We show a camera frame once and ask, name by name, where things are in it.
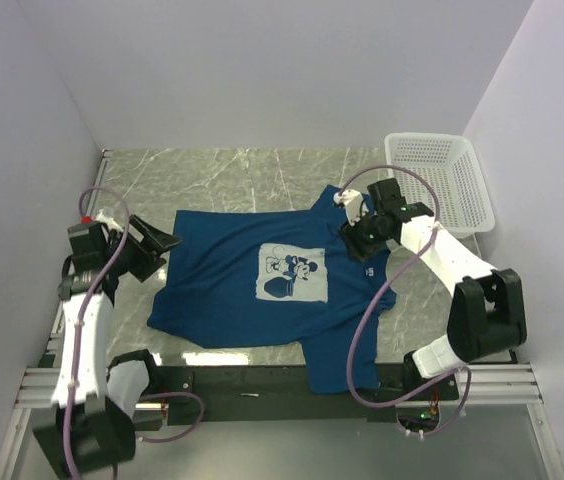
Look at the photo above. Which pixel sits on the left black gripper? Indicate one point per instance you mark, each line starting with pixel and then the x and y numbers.
pixel 148 248

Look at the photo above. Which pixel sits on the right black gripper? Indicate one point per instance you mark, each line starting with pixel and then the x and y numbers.
pixel 351 235

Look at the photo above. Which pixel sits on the blue t-shirt with print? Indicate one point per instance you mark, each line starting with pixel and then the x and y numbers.
pixel 263 279

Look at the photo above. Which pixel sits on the white perforated plastic basket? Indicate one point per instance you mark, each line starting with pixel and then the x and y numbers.
pixel 449 164

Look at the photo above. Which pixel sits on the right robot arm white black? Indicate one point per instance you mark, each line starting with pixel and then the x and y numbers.
pixel 487 313

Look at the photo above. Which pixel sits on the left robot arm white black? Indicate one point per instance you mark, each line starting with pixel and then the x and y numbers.
pixel 89 423

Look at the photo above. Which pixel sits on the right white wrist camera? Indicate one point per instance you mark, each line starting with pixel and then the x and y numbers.
pixel 353 204

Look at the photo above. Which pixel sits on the aluminium frame rail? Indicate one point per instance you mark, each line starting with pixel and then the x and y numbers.
pixel 485 384

